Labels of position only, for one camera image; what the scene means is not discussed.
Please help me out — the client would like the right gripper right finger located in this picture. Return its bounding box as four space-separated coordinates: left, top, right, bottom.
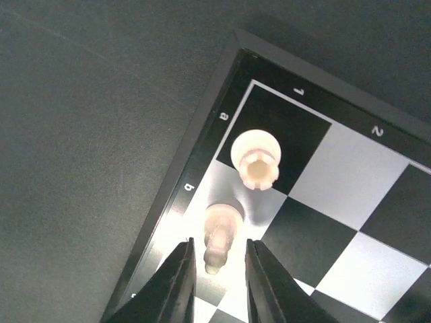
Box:
245 239 337 323

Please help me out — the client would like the white rook chess piece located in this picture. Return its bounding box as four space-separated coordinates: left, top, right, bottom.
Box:
230 129 281 190

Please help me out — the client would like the black and white chessboard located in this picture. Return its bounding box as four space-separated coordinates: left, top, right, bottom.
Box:
102 30 430 322

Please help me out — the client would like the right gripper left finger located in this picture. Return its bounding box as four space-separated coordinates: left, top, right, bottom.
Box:
108 238 197 323

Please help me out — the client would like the white knight chess piece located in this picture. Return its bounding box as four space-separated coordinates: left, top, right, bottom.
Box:
203 203 243 275

